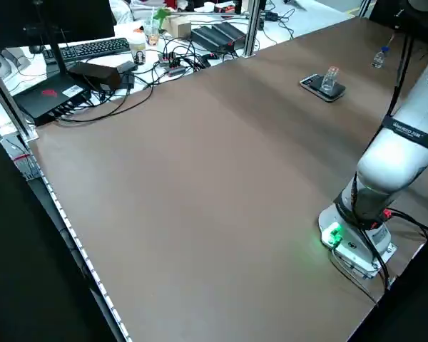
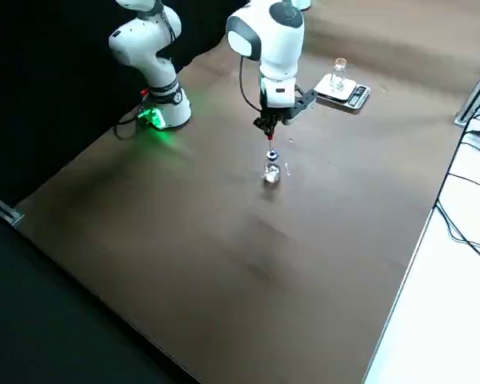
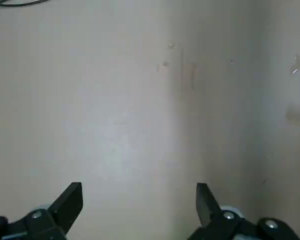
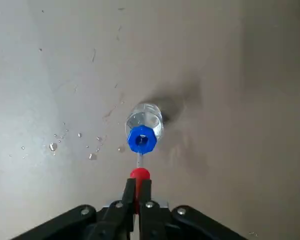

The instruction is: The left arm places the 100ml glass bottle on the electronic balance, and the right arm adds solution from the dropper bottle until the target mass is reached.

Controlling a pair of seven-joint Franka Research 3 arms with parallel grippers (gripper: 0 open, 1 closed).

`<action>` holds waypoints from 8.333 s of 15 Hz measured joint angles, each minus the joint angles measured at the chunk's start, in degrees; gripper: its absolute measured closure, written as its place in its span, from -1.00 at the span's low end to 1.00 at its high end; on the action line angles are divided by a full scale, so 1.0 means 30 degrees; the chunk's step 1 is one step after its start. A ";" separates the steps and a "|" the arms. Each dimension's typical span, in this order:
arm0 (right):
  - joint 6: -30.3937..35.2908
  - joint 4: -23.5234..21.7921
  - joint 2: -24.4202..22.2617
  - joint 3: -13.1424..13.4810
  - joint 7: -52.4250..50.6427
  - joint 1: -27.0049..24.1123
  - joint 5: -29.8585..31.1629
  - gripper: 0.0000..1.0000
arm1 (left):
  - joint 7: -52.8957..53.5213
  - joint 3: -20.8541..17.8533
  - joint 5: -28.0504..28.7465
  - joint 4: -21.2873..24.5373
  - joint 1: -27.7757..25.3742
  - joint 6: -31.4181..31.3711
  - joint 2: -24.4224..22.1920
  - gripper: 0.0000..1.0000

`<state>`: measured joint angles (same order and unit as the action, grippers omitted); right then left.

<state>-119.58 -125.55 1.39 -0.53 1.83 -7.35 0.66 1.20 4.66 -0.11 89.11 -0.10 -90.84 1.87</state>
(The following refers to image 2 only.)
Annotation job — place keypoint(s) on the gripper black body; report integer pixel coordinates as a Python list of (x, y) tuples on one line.
[(272, 113)]

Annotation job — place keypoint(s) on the red bulb glass dropper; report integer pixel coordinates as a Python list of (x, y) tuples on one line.
[(270, 138)]

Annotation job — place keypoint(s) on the clear glass bottle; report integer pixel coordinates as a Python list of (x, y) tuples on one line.
[(338, 76)]

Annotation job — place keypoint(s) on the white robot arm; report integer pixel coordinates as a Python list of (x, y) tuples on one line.
[(303, 3), (282, 48)]

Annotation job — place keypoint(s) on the clear dropper bottle blue cap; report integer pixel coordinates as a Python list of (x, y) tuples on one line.
[(272, 172)]

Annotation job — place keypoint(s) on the silver electronic balance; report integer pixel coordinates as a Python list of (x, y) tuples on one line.
[(356, 96)]

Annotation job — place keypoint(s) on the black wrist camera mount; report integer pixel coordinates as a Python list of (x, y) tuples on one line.
[(304, 102)]

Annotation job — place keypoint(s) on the aluminium frame post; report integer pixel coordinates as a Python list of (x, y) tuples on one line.
[(476, 96)]

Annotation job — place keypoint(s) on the aluminium corner rail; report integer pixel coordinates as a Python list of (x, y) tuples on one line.
[(4, 208)]

